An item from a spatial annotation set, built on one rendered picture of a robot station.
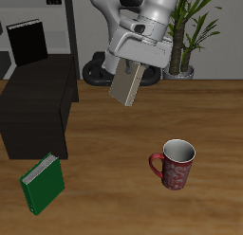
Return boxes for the beige book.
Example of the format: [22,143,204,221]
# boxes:
[108,57,146,107]

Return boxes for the dark wooden cabinet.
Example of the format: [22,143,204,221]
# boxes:
[0,53,80,160]

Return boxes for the black book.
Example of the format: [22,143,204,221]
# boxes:
[6,18,49,67]

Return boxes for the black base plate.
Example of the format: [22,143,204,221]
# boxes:
[82,51,162,87]

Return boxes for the green pot plant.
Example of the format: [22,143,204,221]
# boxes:
[162,0,224,81]

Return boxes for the red patterned mug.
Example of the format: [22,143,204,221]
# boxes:
[148,138,196,191]

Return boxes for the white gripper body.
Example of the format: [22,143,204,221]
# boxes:
[108,27,174,69]

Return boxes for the green book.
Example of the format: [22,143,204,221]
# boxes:
[18,152,66,217]

